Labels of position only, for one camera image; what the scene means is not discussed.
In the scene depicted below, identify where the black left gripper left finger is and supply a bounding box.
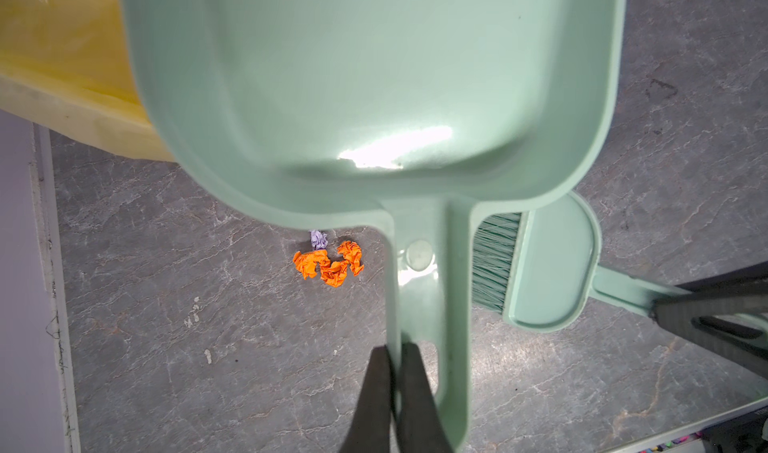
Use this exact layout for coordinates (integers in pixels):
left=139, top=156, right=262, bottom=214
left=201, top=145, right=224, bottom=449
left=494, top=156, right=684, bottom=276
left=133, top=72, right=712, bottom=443
left=339, top=346, right=392, bottom=453

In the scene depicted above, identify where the beige bin yellow bag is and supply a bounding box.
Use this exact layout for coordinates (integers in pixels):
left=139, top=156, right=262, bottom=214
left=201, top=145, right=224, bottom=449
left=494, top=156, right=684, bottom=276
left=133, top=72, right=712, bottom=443
left=1, top=0, right=173, bottom=162

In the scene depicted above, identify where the aluminium front rail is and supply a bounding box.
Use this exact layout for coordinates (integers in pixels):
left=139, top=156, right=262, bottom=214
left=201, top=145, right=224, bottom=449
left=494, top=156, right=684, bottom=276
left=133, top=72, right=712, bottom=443
left=608, top=398, right=767, bottom=453

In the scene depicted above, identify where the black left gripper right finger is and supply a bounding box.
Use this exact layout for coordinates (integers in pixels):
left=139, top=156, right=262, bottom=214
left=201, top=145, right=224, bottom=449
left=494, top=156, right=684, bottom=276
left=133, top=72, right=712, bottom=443
left=397, top=343, right=453, bottom=453

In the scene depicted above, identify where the green plastic dustpan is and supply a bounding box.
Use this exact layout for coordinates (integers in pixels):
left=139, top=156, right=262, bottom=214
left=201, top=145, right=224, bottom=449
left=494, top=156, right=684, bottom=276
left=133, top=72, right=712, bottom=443
left=120, top=0, right=627, bottom=451

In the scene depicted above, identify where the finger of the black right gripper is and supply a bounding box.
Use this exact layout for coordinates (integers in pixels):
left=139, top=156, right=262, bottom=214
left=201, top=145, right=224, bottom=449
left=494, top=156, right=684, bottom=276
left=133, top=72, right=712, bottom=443
left=652, top=308, right=767, bottom=378
left=677, top=262, right=767, bottom=312

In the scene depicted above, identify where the small purple paper scrap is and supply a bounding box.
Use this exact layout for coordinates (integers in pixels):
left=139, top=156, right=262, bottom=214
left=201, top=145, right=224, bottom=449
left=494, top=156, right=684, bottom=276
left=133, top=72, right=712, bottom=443
left=310, top=230, right=328, bottom=250

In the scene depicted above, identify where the green hand brush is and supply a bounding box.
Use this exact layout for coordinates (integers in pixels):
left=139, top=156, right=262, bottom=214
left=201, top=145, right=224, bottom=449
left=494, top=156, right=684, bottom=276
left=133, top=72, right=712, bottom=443
left=472, top=192, right=685, bottom=333

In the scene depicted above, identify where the orange paper scrap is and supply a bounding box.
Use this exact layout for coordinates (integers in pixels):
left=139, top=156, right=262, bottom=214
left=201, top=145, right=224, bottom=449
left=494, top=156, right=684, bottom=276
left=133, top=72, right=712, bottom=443
left=293, top=241, right=365, bottom=288

